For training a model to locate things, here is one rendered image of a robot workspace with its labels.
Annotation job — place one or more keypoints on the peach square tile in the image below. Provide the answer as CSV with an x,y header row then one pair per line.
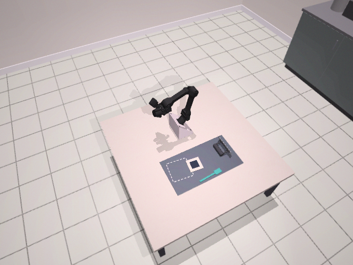
x,y
194,164

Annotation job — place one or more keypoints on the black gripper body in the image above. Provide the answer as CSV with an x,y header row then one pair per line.
x,y
153,102

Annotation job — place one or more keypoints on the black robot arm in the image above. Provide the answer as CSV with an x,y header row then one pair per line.
x,y
168,103

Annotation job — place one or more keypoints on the teal small trowel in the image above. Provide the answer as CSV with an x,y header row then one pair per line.
x,y
217,171

